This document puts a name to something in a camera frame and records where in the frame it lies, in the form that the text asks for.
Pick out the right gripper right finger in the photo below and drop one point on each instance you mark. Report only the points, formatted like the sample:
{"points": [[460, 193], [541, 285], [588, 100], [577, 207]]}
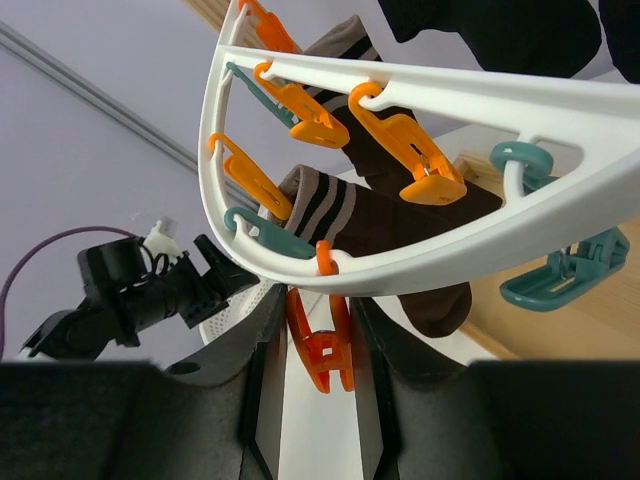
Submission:
{"points": [[422, 415]]}

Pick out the wooden hanger rack frame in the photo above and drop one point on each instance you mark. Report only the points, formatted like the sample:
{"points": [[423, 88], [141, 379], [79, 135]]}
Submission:
{"points": [[570, 178]]}

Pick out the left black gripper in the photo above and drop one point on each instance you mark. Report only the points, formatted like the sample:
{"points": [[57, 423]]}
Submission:
{"points": [[200, 296]]}

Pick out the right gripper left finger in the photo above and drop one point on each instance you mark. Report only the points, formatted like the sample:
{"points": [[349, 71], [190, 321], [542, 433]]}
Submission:
{"points": [[217, 414]]}

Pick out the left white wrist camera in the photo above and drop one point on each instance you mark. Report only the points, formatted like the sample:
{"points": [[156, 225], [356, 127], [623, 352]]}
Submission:
{"points": [[162, 237]]}

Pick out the black sock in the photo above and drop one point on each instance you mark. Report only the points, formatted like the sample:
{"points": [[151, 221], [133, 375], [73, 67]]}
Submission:
{"points": [[544, 38], [620, 19]]}

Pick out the brown sock with stripes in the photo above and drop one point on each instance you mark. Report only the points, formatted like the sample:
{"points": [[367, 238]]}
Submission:
{"points": [[362, 222]]}

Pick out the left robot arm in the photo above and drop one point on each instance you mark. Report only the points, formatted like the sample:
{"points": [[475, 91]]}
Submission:
{"points": [[131, 285]]}

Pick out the white perforated plastic basket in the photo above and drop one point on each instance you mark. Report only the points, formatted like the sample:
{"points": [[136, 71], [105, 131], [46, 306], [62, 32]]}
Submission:
{"points": [[239, 307]]}

